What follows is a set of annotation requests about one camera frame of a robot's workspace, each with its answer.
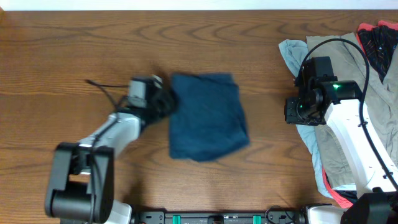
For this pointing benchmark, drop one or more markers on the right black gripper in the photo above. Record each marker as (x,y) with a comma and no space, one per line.
(291,117)

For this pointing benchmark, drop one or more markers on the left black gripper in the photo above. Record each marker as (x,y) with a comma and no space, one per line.
(169,107)

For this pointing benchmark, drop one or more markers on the navy blue shorts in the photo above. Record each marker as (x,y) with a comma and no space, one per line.
(209,121)

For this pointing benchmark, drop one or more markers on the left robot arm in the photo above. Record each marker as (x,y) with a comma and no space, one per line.
(81,183)

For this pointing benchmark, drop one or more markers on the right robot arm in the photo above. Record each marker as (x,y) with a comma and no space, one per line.
(338,105)

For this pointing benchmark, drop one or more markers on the khaki tan shorts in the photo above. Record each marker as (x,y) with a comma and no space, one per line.
(381,99)

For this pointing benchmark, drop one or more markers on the black patterned garment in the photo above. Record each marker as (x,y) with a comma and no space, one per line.
(378,43)

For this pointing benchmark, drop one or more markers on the red garment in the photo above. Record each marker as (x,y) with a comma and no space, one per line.
(344,197)

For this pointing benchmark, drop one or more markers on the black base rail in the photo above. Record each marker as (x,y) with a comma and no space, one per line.
(274,215)

